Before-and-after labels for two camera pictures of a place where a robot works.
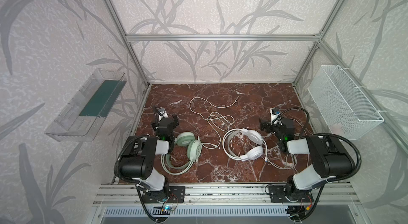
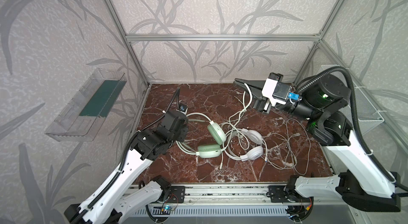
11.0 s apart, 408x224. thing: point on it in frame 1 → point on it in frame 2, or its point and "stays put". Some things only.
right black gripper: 274,126 → 263,95
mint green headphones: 194,149 → 209,151
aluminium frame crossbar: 224,37 stays put
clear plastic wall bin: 82,119 stays put
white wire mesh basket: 345,109 stays put
